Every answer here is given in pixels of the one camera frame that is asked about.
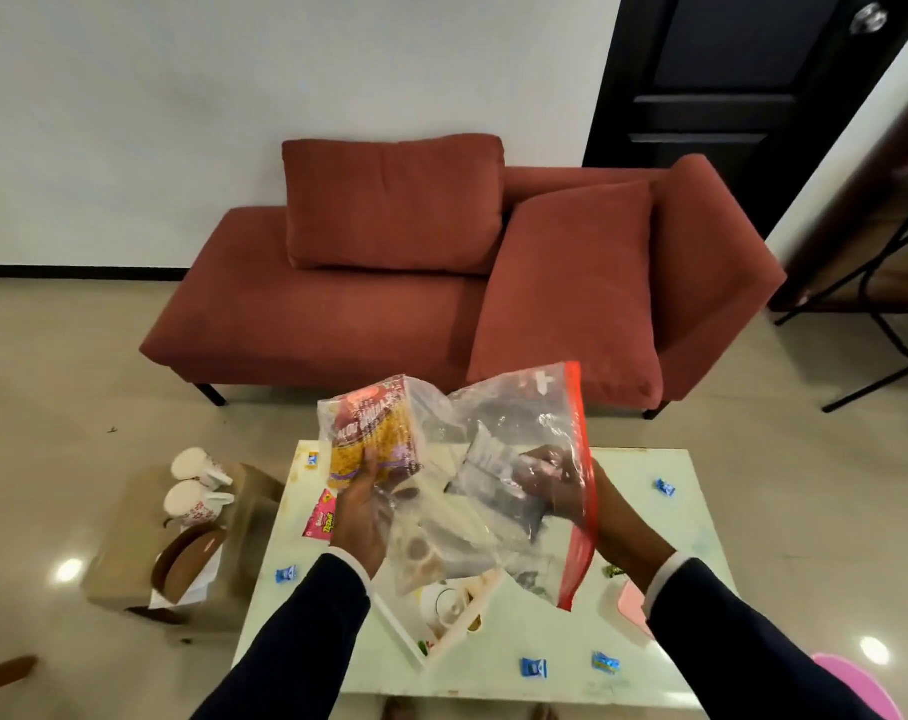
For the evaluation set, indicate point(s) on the person's left hand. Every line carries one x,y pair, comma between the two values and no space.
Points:
356,524

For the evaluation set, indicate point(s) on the person's right hand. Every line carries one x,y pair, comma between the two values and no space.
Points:
619,524

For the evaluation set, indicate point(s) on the pink snack packet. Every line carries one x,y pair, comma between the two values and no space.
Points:
320,517

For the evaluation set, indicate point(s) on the pink lidded clear container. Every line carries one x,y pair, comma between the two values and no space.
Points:
630,603

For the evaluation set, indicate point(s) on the maroon and yellow snack packet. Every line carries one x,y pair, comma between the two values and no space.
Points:
371,434

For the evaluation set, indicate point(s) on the white printed tray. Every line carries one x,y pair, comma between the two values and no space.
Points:
454,607

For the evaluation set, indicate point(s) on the clear zip bag red seal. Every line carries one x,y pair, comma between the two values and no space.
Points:
514,412

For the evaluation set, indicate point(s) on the brown napkin holder with napkins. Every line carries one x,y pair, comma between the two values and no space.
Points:
191,566

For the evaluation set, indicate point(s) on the white floral mug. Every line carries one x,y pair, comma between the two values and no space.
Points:
191,464
187,503

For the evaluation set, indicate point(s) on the person's right forearm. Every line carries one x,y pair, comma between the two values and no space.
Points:
724,652

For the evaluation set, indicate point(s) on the person's left forearm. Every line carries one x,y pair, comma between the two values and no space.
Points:
296,652

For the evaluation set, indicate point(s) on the white coffee table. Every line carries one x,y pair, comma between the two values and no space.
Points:
484,667

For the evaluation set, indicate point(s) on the person's right leg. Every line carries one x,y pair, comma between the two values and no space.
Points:
544,713

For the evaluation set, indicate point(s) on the red sofa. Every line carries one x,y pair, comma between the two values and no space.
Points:
274,322

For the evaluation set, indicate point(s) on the beige plastic stool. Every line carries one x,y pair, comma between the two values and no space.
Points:
123,547

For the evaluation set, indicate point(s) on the pink plastic bin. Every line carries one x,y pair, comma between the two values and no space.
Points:
851,689

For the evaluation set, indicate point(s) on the wide red cushion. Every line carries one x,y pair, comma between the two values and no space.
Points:
394,202

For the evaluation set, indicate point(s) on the black door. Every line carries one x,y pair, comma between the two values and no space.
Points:
724,52

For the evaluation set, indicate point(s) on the silver door knob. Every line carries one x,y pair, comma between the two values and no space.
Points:
869,18

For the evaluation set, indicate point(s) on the brown wooden furniture frame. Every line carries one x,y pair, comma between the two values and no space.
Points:
3,673

